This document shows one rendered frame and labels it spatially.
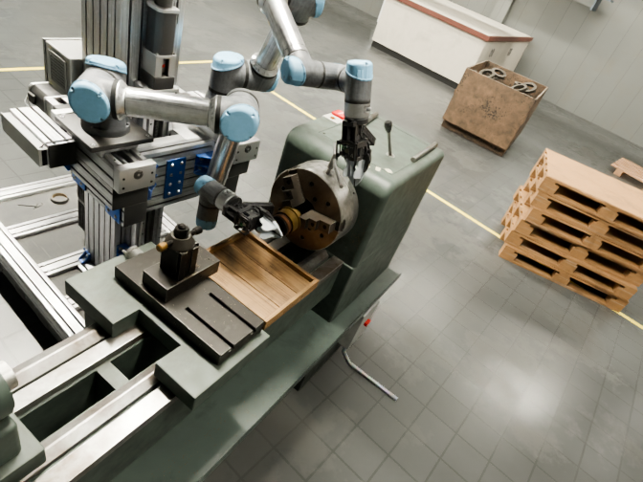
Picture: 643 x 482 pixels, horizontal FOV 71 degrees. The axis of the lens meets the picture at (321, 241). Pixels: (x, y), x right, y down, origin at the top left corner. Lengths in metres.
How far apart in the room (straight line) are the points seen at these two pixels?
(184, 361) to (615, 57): 10.53
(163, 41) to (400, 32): 7.87
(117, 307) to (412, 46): 8.38
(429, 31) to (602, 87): 3.92
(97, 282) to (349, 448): 1.44
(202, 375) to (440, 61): 8.23
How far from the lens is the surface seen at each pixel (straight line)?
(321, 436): 2.35
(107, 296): 1.43
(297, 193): 1.59
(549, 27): 11.35
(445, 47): 9.01
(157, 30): 1.77
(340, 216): 1.56
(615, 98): 11.15
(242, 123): 1.42
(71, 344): 1.40
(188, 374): 1.26
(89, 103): 1.48
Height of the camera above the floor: 1.96
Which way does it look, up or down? 36 degrees down
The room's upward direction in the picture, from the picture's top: 21 degrees clockwise
